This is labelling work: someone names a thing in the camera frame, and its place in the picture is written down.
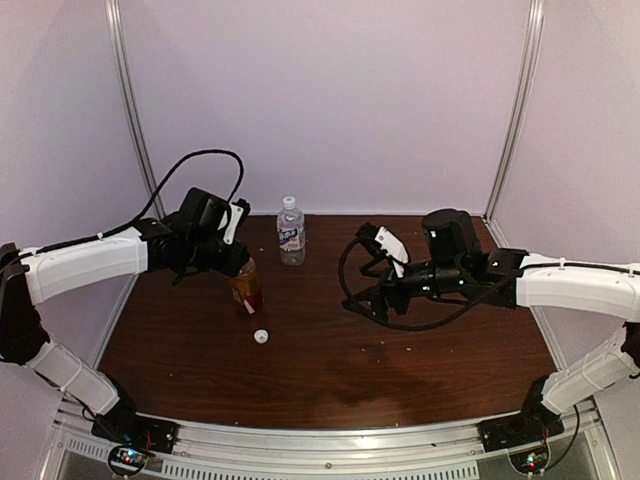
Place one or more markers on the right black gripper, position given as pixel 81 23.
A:
pixel 388 285

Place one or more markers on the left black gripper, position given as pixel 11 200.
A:
pixel 232 265

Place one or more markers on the brown tea bottle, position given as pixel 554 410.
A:
pixel 246 288

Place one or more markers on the clear water bottle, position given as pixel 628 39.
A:
pixel 291 236

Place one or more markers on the white water bottle cap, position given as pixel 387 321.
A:
pixel 289 202

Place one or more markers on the white tea bottle cap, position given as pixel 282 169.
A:
pixel 261 336

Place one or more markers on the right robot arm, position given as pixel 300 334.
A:
pixel 459 275

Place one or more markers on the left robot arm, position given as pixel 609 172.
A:
pixel 199 237

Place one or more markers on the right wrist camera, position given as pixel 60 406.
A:
pixel 382 244

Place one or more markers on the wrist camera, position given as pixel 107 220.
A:
pixel 382 244
pixel 234 215

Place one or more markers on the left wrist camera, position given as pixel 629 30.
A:
pixel 234 215

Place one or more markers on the left aluminium frame post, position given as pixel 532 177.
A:
pixel 132 116

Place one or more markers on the aluminium frame post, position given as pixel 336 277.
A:
pixel 132 116
pixel 529 59

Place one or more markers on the front aluminium rail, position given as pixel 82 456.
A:
pixel 440 451

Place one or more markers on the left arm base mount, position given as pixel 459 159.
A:
pixel 136 438

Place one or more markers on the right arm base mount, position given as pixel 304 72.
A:
pixel 525 434

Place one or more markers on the right aluminium frame post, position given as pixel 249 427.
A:
pixel 529 59

